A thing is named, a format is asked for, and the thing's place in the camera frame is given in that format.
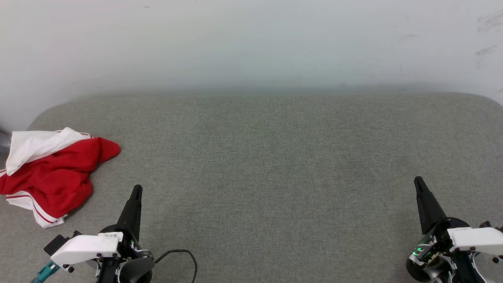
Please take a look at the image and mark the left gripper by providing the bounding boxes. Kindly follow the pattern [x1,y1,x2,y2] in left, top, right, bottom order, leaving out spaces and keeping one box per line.
[95,185,143,283]

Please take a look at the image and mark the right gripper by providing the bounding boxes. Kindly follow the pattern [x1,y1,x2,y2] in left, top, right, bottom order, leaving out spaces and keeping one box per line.
[406,176,472,283]

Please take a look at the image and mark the white left camera bracket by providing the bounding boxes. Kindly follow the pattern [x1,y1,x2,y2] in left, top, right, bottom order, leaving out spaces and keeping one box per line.
[50,232,124,272]

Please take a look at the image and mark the teal left camera connector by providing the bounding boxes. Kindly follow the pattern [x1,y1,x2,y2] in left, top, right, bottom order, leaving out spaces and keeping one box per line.
[31,261,60,283]

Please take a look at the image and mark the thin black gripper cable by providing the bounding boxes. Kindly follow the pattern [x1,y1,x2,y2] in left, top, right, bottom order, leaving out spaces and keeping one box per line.
[153,249,198,283]

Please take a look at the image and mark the red and white t-shirt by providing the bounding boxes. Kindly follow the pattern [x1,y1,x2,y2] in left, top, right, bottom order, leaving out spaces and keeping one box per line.
[0,127,121,229]

